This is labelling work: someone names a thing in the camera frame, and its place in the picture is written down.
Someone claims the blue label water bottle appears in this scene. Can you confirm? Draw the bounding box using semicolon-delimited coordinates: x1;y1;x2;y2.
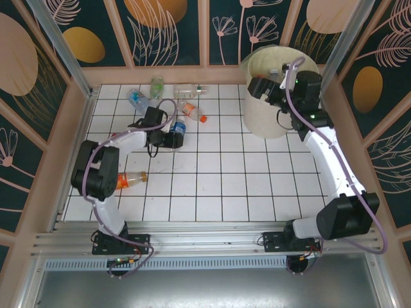
127;90;152;115

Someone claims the green label plastic bottle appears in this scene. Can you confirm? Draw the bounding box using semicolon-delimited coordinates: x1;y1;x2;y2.
150;76;165;107

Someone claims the orange cap plastic bottle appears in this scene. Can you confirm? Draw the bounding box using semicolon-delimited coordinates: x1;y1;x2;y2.
178;99;209;123

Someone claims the orange label brown cap bottle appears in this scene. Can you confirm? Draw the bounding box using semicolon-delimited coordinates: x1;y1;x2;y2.
117;171;148;191

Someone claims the cream trash bin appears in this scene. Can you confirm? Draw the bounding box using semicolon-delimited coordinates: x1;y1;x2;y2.
238;44;319;97

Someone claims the cream plastic waste bin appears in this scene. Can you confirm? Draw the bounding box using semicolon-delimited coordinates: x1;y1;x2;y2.
239;44;320;139

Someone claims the clear bottle green cap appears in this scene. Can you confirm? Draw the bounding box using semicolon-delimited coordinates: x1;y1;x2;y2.
173;83;209;99

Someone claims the grey metal sheet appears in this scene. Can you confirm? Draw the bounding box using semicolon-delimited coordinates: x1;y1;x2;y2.
28;253;391;308

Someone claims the aluminium corner post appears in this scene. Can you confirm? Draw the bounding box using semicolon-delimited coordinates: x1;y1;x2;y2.
25;0;99;99
316;0;373;96

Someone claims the aluminium side rail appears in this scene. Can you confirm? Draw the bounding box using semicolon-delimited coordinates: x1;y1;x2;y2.
316;91;365;227
48;89;99;234

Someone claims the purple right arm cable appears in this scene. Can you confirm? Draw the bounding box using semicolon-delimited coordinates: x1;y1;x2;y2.
284;56;388;256

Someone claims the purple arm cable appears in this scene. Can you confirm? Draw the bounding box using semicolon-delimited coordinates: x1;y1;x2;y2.
284;56;388;256
82;98;179;280

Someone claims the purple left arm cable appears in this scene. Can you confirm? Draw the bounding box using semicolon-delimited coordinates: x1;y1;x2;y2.
82;98;179;280

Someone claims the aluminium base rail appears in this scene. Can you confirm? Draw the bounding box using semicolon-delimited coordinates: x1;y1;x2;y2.
30;221;381;257

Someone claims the red black wire bundle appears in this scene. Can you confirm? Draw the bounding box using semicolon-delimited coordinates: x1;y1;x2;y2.
287;246;324;276
107;246;144;269

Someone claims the perforated metal cable tray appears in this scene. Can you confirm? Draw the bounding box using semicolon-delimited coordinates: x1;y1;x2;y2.
44;258;292;271

